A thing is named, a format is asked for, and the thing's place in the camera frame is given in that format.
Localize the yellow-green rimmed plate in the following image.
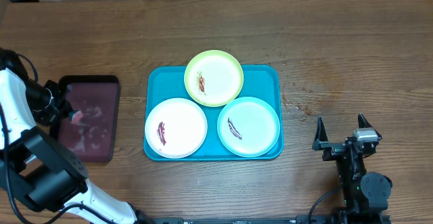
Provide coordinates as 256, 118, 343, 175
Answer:
184, 50, 244, 107

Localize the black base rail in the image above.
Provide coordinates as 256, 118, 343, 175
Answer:
153, 215, 342, 224

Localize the light blue rimmed plate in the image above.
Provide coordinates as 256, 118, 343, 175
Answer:
217, 97, 281, 158

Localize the teal plastic serving tray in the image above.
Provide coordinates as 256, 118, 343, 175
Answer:
145, 65, 283, 161

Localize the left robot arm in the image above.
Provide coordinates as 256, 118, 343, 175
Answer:
1, 68, 152, 223

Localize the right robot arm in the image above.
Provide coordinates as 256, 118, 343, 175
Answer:
307, 114, 392, 223

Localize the green and pink sponge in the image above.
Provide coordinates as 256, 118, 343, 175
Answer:
68, 110, 84, 125

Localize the white plate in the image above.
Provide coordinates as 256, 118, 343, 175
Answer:
145, 98, 208, 159

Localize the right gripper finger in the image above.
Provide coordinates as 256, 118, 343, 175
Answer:
357, 113, 372, 129
314, 116, 328, 143

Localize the black tray with red water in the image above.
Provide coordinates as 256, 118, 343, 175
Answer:
49, 75, 120, 162

